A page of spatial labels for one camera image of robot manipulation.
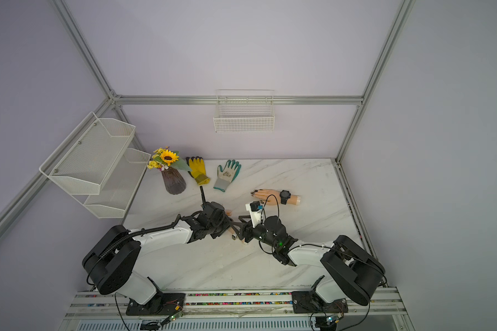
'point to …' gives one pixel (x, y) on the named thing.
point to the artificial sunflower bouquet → (163, 158)
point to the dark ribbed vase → (174, 181)
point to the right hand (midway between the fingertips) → (236, 223)
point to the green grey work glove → (226, 175)
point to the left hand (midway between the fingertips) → (231, 224)
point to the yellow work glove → (197, 169)
